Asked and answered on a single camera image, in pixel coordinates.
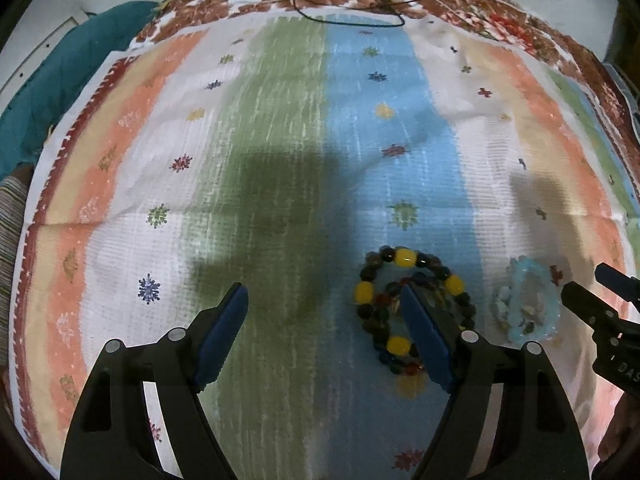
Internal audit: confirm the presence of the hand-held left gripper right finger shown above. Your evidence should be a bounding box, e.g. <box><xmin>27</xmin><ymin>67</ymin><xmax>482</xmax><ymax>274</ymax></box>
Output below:
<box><xmin>400</xmin><ymin>284</ymin><xmax>591</xmax><ymax>480</ymax></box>

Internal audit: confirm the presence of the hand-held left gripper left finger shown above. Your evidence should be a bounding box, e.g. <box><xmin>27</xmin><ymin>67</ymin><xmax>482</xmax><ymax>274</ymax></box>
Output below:
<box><xmin>60</xmin><ymin>282</ymin><xmax>251</xmax><ymax>480</ymax></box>

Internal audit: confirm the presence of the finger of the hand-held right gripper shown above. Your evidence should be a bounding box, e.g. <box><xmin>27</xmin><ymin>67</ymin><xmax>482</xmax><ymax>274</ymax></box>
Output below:
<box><xmin>560</xmin><ymin>282</ymin><xmax>640</xmax><ymax>343</ymax></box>
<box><xmin>594</xmin><ymin>262</ymin><xmax>640</xmax><ymax>307</ymax></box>

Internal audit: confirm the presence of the light blue bead bracelet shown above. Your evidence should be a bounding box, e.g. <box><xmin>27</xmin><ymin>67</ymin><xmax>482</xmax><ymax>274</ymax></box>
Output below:
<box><xmin>492</xmin><ymin>256</ymin><xmax>562</xmax><ymax>344</ymax></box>

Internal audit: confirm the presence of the dark and yellow bead bracelet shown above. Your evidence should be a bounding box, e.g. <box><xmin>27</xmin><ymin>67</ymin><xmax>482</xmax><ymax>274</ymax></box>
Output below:
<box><xmin>352</xmin><ymin>245</ymin><xmax>481</xmax><ymax>377</ymax></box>

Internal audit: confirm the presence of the striped woven mat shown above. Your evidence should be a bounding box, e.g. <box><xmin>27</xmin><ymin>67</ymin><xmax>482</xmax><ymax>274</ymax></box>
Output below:
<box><xmin>12</xmin><ymin>25</ymin><xmax>640</xmax><ymax>480</ymax></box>

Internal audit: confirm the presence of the grey striped bolster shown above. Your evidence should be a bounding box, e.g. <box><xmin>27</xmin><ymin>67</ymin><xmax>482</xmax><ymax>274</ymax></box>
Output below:
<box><xmin>0</xmin><ymin>175</ymin><xmax>32</xmax><ymax>363</ymax></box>

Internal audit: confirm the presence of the teal cloth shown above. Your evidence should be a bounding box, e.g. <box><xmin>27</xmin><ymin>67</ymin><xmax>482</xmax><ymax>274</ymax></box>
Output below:
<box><xmin>0</xmin><ymin>0</ymin><xmax>162</xmax><ymax>177</ymax></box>

